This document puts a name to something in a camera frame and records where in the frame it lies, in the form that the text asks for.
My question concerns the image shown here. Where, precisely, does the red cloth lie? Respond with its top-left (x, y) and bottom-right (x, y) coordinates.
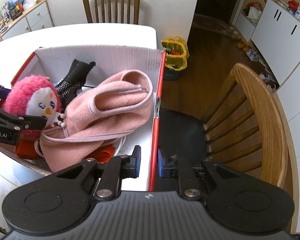
top-left (14, 135), bottom-right (116, 163)

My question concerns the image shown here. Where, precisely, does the white usb cable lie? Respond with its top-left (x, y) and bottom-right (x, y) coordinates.
top-left (112, 135), bottom-right (128, 157)

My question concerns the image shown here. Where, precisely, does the pink plush owl toy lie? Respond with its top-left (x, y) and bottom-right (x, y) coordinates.
top-left (3, 75), bottom-right (65, 128)

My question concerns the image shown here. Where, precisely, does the black mesh dotted fabric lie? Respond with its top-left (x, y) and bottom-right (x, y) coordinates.
top-left (56, 59), bottom-right (96, 110)

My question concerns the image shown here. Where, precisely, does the pink fleece garment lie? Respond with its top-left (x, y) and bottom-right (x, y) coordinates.
top-left (39, 70), bottom-right (153, 172)

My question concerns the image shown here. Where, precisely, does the red cardboard shoe box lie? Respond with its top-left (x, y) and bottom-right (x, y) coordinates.
top-left (0, 46), bottom-right (165, 191)

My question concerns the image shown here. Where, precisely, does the wooden chair at right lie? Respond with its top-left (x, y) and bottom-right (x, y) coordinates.
top-left (157, 63), bottom-right (288, 187)

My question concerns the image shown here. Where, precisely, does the wooden chair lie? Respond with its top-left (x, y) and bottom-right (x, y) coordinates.
top-left (82, 0), bottom-right (140, 24)
top-left (157, 63), bottom-right (288, 187)

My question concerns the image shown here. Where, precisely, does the white wooden sideboard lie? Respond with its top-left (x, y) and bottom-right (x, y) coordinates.
top-left (0, 0), bottom-right (53, 41)

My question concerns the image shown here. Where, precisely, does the yellow bag trash bin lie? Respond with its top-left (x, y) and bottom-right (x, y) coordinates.
top-left (161, 36), bottom-right (189, 81)

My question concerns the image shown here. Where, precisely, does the wooden chair at back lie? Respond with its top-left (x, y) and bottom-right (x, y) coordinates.
top-left (82, 0), bottom-right (140, 24)

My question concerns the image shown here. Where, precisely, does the white wall cabinet unit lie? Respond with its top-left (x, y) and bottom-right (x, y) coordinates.
top-left (236, 0), bottom-right (300, 234)

